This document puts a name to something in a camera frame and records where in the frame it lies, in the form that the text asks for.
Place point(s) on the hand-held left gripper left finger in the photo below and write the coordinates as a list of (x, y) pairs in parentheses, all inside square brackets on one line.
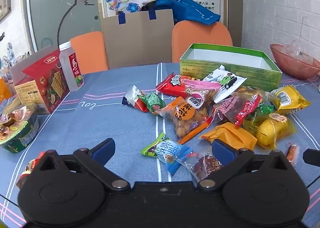
[(104, 146)]

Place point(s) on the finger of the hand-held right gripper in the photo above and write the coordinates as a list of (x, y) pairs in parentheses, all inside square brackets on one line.
[(312, 157)]

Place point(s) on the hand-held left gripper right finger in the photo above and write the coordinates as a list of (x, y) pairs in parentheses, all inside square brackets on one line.
[(222, 150)]

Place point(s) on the clear yellow lemon packet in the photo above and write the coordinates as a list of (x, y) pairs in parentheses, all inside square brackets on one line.
[(270, 128)]

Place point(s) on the pink-top bag of nuts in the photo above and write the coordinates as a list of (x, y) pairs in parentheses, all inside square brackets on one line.
[(202, 95)]

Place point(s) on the yellow snack packet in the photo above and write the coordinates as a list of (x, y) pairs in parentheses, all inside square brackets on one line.
[(288, 98)]

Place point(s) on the green cardboard box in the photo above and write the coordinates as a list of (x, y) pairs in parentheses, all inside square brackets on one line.
[(225, 73)]

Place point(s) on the plain orange packet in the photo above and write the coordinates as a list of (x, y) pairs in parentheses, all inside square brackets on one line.
[(230, 134)]

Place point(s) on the small sausage stick packet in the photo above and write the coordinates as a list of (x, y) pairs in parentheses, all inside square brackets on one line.
[(292, 153)]

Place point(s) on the clear packet of brown snack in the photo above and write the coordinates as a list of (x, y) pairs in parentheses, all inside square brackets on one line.
[(205, 166)]

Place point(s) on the blue tablecloth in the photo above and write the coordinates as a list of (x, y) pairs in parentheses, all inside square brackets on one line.
[(112, 123)]

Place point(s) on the clear red date packet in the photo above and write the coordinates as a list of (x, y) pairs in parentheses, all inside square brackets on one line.
[(237, 106)]

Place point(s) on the orange peanut packet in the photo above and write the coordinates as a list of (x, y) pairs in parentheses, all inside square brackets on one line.
[(183, 118)]

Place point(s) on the green and blue candy packet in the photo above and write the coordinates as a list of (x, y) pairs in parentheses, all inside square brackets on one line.
[(166, 153)]

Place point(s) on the red and white small packet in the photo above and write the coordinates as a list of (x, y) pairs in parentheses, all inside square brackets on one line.
[(133, 98)]

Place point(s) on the small green wrapped candy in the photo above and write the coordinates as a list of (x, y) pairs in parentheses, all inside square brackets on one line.
[(266, 108)]

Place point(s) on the white and green snack packet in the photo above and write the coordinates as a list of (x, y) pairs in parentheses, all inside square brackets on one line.
[(225, 81)]

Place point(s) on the red and white crumpled packet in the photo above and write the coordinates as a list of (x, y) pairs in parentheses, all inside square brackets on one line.
[(28, 168)]

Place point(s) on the red snack packet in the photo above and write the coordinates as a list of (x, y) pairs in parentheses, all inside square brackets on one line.
[(171, 85)]

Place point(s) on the red cracker box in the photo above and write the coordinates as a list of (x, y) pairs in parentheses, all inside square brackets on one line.
[(47, 83)]

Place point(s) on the round green snack tin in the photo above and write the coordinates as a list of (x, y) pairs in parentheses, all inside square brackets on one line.
[(17, 128)]

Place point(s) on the red plastic bowl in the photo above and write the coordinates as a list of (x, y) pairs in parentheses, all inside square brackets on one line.
[(292, 65)]

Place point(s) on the orange chair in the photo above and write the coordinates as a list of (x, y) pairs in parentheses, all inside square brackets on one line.
[(88, 51), (201, 39)]

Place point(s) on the clear plastic bag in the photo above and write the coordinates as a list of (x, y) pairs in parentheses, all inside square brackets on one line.
[(297, 49)]

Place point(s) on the blue bag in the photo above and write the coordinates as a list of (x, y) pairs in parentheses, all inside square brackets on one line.
[(190, 9)]

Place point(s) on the white air conditioner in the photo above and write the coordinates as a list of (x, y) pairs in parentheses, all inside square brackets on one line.
[(5, 5)]

